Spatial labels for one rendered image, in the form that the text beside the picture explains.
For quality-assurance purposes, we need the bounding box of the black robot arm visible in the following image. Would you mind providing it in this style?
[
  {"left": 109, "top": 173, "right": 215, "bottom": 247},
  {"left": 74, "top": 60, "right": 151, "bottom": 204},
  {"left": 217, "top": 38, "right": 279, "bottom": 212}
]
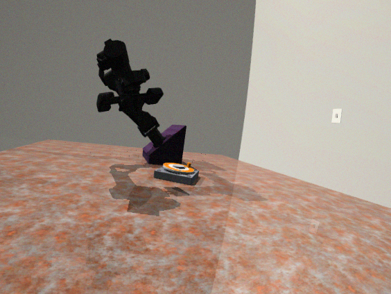
[{"left": 96, "top": 39, "right": 166, "bottom": 146}]

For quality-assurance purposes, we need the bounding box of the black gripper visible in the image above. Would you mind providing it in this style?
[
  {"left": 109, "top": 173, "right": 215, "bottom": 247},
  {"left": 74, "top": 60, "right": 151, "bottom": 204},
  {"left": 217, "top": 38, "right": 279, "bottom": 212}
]
[{"left": 96, "top": 76, "right": 164, "bottom": 126}]

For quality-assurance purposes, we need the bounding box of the orange round plate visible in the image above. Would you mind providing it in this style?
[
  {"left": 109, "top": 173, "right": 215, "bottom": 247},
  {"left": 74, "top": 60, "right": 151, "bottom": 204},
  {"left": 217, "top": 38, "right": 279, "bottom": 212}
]
[{"left": 164, "top": 162, "right": 194, "bottom": 174}]

